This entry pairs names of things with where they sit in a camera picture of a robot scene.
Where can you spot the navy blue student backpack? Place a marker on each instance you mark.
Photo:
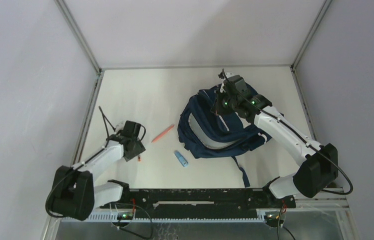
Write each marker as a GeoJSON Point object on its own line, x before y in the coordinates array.
{"type": "Point", "coordinates": [207, 135]}

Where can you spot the black mounting rail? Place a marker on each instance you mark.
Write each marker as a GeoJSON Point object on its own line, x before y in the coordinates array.
{"type": "Point", "coordinates": [200, 203]}

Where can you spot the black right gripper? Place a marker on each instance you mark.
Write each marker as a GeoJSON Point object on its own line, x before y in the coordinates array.
{"type": "Point", "coordinates": [216, 108]}

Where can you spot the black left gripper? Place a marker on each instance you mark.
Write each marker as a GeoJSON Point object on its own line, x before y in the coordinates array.
{"type": "Point", "coordinates": [139, 149]}

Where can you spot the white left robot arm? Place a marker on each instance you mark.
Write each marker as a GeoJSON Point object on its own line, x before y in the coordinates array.
{"type": "Point", "coordinates": [75, 194]}

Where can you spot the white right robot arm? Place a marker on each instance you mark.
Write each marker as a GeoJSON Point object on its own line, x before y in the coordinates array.
{"type": "Point", "coordinates": [318, 164]}

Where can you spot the orange pen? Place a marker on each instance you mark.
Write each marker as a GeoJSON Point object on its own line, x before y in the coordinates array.
{"type": "Point", "coordinates": [163, 133]}

